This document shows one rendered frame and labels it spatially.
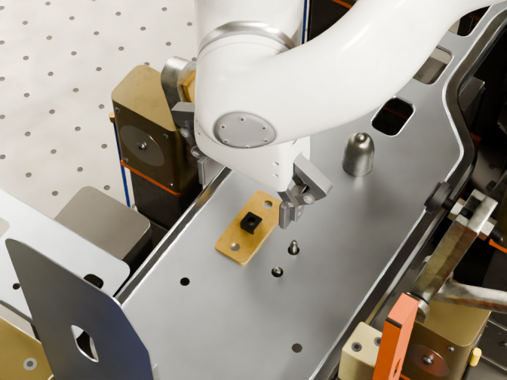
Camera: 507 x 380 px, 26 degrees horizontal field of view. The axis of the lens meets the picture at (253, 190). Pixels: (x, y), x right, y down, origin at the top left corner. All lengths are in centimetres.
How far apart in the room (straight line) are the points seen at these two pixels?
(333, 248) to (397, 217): 8
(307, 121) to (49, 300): 22
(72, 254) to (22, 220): 7
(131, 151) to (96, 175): 32
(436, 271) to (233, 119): 26
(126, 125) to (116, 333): 47
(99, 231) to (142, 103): 14
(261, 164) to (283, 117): 19
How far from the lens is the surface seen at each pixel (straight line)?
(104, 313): 72
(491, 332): 134
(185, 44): 166
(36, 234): 113
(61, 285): 74
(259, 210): 112
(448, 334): 101
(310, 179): 97
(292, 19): 82
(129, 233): 114
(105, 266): 110
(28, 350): 100
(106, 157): 154
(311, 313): 107
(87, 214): 116
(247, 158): 97
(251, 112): 77
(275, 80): 76
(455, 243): 90
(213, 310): 107
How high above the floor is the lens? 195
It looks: 56 degrees down
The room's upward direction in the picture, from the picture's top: straight up
